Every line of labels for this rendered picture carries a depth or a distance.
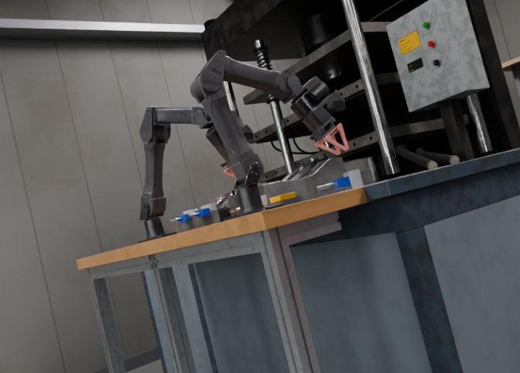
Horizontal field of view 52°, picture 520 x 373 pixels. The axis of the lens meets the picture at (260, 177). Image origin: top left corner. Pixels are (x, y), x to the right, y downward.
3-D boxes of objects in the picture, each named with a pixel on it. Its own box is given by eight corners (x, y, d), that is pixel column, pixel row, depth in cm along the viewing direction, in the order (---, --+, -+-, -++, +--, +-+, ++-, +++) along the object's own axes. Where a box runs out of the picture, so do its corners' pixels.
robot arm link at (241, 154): (258, 178, 153) (206, 75, 152) (268, 174, 147) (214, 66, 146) (241, 187, 150) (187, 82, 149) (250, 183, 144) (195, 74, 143)
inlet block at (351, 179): (322, 196, 155) (317, 179, 155) (317, 198, 160) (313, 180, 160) (364, 186, 157) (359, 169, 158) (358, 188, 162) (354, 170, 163)
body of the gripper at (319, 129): (327, 128, 166) (311, 110, 165) (337, 121, 156) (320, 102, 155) (313, 142, 164) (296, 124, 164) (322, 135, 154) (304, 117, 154)
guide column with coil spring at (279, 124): (314, 268, 292) (257, 39, 301) (309, 268, 296) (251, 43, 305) (322, 265, 295) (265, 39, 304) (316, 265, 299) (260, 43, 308)
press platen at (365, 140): (385, 138, 240) (383, 128, 240) (259, 183, 332) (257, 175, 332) (484, 121, 280) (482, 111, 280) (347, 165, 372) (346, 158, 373)
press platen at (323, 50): (362, 32, 245) (359, 22, 245) (244, 104, 337) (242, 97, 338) (458, 29, 283) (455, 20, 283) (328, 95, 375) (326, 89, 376)
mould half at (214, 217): (220, 223, 202) (213, 194, 203) (176, 234, 219) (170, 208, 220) (298, 204, 241) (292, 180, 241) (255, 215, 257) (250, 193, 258)
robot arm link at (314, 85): (319, 100, 169) (295, 70, 167) (334, 91, 161) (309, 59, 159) (295, 121, 164) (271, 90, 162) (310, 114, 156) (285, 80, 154)
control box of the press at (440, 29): (538, 366, 200) (434, -7, 211) (470, 358, 225) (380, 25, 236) (568, 346, 212) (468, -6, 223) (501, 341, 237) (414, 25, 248)
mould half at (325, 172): (268, 210, 180) (259, 172, 181) (232, 220, 202) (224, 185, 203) (374, 185, 207) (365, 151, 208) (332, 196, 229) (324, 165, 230)
